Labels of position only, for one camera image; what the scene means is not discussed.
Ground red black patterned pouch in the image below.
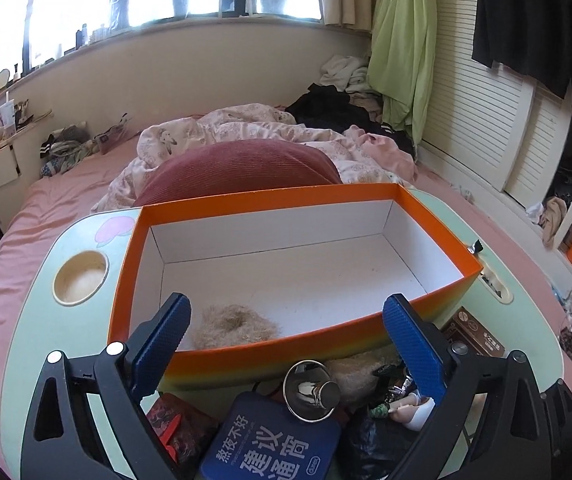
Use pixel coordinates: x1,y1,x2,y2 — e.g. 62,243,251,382
146,392,219,468

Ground striped clothes pile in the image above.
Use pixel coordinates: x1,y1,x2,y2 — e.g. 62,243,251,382
41,125,137,178

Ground beige fuzzy scrunchie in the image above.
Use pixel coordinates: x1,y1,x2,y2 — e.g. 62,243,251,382
193,305,282,351

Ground small crumpled paper scraps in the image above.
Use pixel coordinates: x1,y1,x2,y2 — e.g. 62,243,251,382
481,272,504,301

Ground plain pink garment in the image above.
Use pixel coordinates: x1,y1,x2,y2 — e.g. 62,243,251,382
343,125,417,181

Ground light green desktop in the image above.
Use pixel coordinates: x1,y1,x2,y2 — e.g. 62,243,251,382
3,187,567,480

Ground orange cardboard box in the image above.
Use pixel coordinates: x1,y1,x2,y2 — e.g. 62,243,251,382
107,182,483,392

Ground shiny silver metal cup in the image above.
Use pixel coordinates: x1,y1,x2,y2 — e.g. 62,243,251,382
282,360,343,423

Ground black hanging garment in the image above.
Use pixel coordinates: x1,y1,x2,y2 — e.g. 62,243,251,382
471,0,572,98

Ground green hanging cloth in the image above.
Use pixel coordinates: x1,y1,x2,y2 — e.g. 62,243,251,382
366,0,439,143

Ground row of windowsill bottles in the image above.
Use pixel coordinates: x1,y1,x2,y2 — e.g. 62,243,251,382
0,22,117,98

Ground black clothes pile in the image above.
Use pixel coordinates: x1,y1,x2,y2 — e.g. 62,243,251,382
286,85,417,156

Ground cream plush toy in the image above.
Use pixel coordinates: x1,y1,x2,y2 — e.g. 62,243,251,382
326,352,392,406

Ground brown printed carton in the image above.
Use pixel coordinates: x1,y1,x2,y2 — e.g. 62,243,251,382
441,306,506,358

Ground beige crumpled cloth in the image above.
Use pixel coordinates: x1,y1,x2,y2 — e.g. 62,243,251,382
538,196,569,248

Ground black shiny lace-trimmed cloth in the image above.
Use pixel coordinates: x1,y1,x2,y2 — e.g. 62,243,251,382
338,400,437,480

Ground white louvered closet door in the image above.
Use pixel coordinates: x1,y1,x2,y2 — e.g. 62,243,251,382
503,85,572,208
418,0,537,191

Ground anime figurine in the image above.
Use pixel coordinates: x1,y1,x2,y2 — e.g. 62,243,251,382
366,365,487,433

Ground blue pouch with white text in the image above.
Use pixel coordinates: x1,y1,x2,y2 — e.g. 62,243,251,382
198,392,342,480

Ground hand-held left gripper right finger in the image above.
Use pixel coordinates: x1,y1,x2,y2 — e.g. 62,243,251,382
382,293,554,480

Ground white clothes pile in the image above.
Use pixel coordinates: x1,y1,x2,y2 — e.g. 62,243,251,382
320,54,384,111

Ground red corduroy pillow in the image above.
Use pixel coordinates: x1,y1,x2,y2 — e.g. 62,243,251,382
133,140,343,207

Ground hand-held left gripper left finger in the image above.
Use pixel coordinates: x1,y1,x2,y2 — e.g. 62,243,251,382
20,292,202,480

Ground pink floral quilt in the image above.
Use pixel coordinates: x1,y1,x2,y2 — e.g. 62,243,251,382
91,102,417,211

